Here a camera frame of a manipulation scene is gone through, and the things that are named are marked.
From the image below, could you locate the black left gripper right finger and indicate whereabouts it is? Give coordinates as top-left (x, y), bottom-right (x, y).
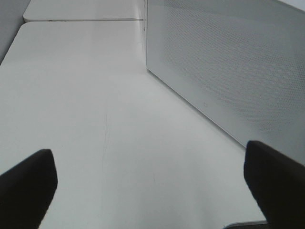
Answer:
top-left (244, 141), bottom-right (305, 229)

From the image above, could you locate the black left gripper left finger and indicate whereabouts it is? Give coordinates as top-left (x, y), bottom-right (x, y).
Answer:
top-left (0, 149), bottom-right (58, 229)

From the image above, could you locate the white microwave door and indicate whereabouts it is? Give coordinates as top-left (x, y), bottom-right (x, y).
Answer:
top-left (146, 0), bottom-right (305, 164)

